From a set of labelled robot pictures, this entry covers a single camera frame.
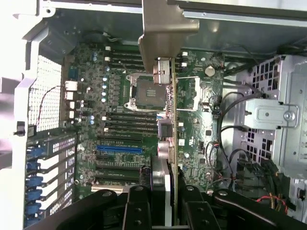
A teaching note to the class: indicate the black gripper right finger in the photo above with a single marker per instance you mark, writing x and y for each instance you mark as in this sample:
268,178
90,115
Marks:
199,213

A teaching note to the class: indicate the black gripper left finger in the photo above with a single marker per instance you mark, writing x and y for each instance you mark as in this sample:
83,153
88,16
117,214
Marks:
136,210

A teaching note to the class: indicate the blue expansion slot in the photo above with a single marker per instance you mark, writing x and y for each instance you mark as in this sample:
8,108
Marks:
118,149

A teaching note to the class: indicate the green motherboard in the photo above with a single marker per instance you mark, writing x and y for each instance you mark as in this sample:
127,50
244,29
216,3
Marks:
192,134

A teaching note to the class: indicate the blue slot latch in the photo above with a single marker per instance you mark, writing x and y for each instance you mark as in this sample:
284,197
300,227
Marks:
34,181
33,166
32,208
33,194
36,152

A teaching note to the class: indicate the CPU socket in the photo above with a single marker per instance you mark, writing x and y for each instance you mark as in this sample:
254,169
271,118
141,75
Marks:
146,93

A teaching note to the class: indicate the perforated metal disk bay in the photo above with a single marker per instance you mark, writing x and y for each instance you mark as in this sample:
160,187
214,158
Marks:
273,112

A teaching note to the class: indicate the coin cell battery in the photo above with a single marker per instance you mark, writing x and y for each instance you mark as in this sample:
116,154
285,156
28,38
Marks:
210,71

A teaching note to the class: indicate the open dark grey PC case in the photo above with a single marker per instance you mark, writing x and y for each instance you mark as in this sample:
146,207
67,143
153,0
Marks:
239,31

